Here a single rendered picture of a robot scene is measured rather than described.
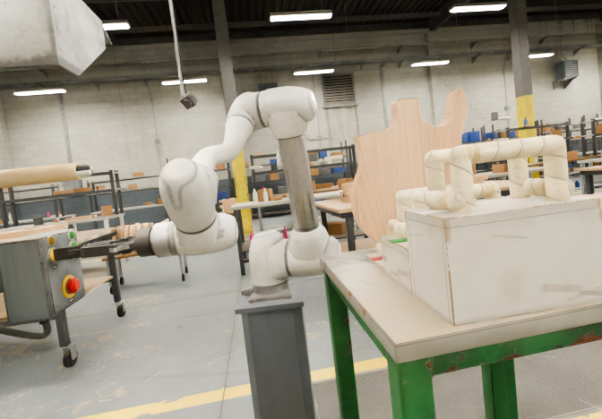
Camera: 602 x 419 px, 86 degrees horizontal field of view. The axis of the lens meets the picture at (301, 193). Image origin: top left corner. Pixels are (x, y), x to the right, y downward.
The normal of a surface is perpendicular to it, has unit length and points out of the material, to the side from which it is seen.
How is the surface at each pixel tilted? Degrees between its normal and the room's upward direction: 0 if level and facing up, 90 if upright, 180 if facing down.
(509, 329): 90
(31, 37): 90
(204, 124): 90
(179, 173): 53
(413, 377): 90
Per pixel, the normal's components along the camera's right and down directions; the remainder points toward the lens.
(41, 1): 0.14, 0.04
